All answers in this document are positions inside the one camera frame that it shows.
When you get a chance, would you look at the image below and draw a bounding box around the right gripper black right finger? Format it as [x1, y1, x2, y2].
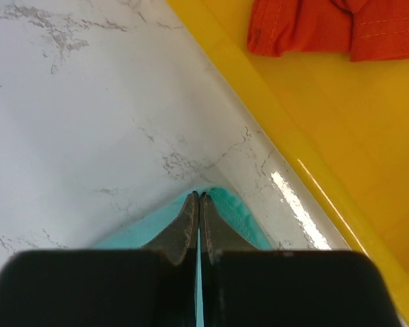
[199, 194, 391, 326]

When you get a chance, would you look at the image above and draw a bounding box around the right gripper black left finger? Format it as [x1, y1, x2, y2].
[0, 192, 198, 326]

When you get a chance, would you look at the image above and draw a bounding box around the teal t shirt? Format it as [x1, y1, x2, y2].
[95, 187, 271, 326]

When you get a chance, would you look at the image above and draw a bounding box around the yellow plastic tray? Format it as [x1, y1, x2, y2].
[170, 1, 409, 325]

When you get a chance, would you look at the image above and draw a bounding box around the orange t shirt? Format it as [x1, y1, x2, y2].
[247, 1, 409, 62]

